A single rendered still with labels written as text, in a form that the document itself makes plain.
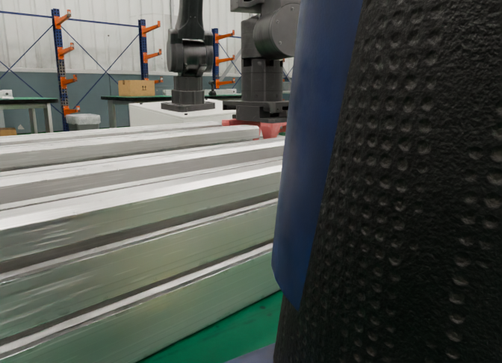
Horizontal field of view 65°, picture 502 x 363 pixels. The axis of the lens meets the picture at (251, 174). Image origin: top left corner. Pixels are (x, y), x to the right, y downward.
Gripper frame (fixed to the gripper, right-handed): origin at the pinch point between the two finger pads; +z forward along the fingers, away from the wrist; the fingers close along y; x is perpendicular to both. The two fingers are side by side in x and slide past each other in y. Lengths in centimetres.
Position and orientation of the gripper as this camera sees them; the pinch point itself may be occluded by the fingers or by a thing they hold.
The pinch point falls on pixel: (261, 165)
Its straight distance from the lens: 57.1
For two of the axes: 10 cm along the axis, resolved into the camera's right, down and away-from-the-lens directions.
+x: 7.3, -1.5, 6.7
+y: 6.9, 1.5, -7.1
